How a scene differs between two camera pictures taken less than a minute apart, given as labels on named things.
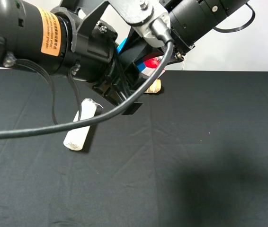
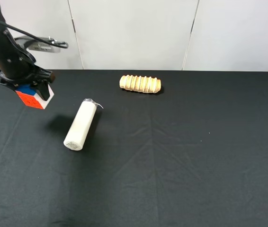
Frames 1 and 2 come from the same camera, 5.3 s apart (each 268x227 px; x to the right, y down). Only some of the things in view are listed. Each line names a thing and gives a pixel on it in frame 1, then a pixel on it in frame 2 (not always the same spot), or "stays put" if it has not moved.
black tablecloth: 209,151 stays put
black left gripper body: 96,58 → 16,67
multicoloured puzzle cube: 150,64 → 31,98
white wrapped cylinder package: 76,137 stays put
